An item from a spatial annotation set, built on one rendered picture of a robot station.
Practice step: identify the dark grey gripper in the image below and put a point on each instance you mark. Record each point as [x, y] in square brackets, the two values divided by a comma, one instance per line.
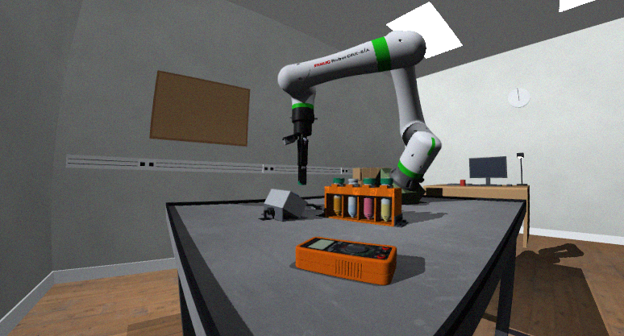
[302, 129]

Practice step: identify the orange digital multimeter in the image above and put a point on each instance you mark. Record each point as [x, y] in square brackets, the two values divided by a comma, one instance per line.
[365, 262]

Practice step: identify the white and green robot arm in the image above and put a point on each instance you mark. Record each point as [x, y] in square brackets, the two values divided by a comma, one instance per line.
[396, 52]

